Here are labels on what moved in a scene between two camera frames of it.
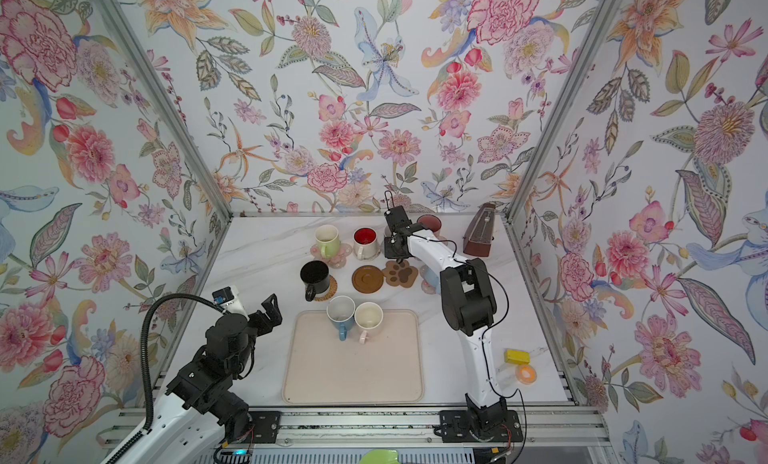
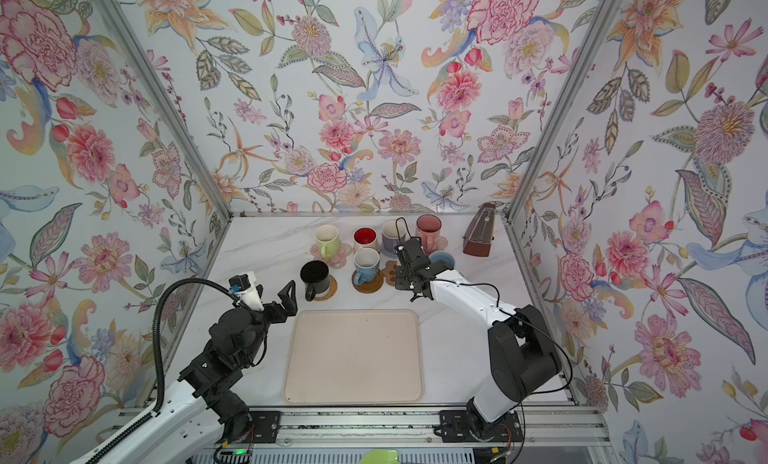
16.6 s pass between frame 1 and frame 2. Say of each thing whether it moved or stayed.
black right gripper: moved
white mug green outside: stayed
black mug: stayed
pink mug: stayed
